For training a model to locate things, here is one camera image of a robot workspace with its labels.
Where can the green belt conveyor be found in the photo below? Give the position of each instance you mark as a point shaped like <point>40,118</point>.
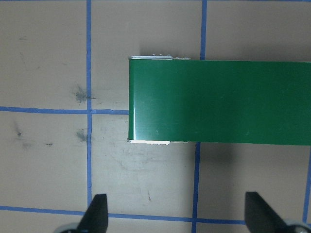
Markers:
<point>218,102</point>

